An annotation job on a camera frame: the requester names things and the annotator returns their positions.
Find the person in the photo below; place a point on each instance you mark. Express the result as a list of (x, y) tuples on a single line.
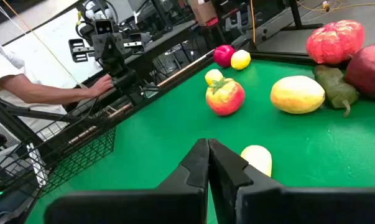
[(0, 62)]

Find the red-orange tomato with green stem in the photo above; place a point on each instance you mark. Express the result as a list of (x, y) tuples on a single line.
[(226, 99)]

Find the red mesh-wrapped produce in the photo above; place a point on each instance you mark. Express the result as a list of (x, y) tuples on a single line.
[(335, 42)]

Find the person's forearm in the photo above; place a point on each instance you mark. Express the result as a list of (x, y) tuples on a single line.
[(41, 91)]

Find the cardboard box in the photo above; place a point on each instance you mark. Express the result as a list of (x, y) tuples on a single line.
[(202, 11)]

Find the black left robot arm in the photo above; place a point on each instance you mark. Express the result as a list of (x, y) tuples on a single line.
[(125, 81)]

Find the pale pink vegetable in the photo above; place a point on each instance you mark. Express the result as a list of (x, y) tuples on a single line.
[(258, 157)]

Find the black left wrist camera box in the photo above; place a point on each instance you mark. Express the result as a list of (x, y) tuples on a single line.
[(104, 27)]

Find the black stand post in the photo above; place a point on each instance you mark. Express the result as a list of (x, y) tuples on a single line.
[(295, 12)]

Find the large yellow mango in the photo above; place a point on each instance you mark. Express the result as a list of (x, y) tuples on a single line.
[(296, 95)]

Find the red apple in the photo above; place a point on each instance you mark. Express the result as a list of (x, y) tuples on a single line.
[(223, 56)]

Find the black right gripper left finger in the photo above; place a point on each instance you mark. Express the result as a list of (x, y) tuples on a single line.
[(174, 205)]

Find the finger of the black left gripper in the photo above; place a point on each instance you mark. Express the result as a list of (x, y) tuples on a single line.
[(78, 49), (140, 37)]

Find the small yellow lemon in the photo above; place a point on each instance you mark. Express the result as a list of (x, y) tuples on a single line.
[(212, 75)]

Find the dark red round produce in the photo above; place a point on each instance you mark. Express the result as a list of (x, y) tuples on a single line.
[(369, 71)]

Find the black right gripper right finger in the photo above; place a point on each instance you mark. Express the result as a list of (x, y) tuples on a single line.
[(268, 205)]

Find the person's hand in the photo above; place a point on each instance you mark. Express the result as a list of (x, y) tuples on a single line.
[(101, 85)]

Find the round yellow lemon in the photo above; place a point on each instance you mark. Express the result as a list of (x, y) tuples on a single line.
[(240, 59)]

